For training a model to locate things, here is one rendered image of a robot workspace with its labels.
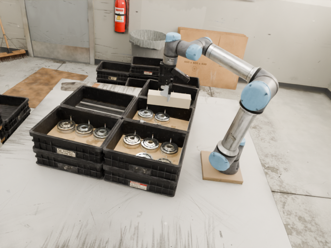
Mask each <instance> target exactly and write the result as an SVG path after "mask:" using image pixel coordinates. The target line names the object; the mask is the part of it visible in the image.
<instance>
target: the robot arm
mask: <svg viewBox="0 0 331 248"><path fill-rule="evenodd" d="M201 55H204V56H206V57H207V58H209V59H211V60H212V61H214V62H216V63H217V64H219V65H221V66H222V67H224V68H226V69H227V70H229V71H231V72H232V73H234V74H236V75H237V76H239V77H241V78H242V79H244V80H246V81H247V82H248V84H247V85H246V86H245V88H244V89H243V91H242V93H241V99H240V101H239V105H240V108H239V110H238V112H237V114H236V116H235V118H234V120H233V121H232V123H231V125H230V127H229V129H228V131H227V133H226V135H225V137H224V138H223V140H220V141H219V142H218V143H217V145H216V147H215V149H214V151H213V152H211V153H210V155H209V162H210V164H211V165H212V166H213V167H214V168H215V169H217V170H218V171H219V172H221V173H223V174H226V175H233V174H236V173H237V172H238V170H239V159H240V156H241V153H242V151H243V148H244V146H245V142H246V140H245V138H244V136H245V135H246V133H247V131H248V130H249V128H250V126H251V125H252V123H253V121H254V120H255V118H256V116H257V115H260V114H262V113H263V111H264V110H265V108H266V107H267V105H268V103H269V102H270V100H271V99H272V98H273V97H274V96H275V95H276V94H277V92H278V89H279V84H278V81H277V79H276V78H275V77H274V76H273V75H272V74H271V73H269V72H267V71H266V70H264V69H262V68H261V67H254V66H252V65H251V64H249V63H247V62H245V61H244V60H242V59H240V58H238V57H237V56H235V55H233V54H231V53H229V52H228V51H226V50H224V49H222V48H221V47H219V46H217V45H215V44H213V43H212V41H211V39H210V38H209V37H201V38H199V39H197V40H194V41H191V42H187V41H184V40H181V35H180V34H178V33H176V32H169V33H167V34H166V38H165V49H164V58H163V62H160V71H159V78H158V85H161V88H162V89H164V90H163V91H161V92H160V95H162V96H165V97H167V102H168V101H169V100H170V95H171V89H172V85H173V79H174V75H176V76H178V77H179V78H180V79H182V80H183V81H184V82H186V83H188V82H189V80H190V77H189V76H188V75H187V74H185V73H184V72H182V71H181V70H179V69H178V68H176V64H177V60H178V56H182V57H184V58H187V59H189V60H193V61H197V60H198V59H199V58H200V57H201Z"/></svg>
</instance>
